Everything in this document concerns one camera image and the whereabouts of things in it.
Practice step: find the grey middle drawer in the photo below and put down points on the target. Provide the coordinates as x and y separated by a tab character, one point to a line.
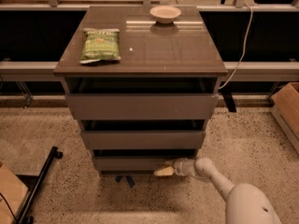
143	134

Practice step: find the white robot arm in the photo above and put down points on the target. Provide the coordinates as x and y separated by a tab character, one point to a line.
245	204

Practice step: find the green chip bag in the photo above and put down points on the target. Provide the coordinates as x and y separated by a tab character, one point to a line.
100	45

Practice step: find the grey top drawer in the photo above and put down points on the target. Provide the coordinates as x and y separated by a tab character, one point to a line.
142	106

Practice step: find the grey drawer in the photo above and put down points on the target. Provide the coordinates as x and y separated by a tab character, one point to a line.
115	160
143	134
142	106

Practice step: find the beige bowl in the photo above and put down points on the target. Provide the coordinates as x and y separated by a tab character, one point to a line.
165	14

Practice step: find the grey drawer cabinet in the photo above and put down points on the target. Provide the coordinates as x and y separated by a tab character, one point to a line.
179	57

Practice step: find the black bracket leg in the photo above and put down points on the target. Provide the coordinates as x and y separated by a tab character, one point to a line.
226	93

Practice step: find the grey bottom drawer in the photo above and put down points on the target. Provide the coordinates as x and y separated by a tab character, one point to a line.
115	160

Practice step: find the black wheeled stand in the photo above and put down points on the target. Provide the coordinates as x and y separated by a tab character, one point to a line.
34	183

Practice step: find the cardboard box right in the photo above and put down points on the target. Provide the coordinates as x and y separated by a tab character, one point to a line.
286	111

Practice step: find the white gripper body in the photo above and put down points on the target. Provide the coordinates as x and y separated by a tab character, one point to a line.
180	166

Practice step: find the blue tape cross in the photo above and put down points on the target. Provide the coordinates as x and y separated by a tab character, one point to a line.
128	178

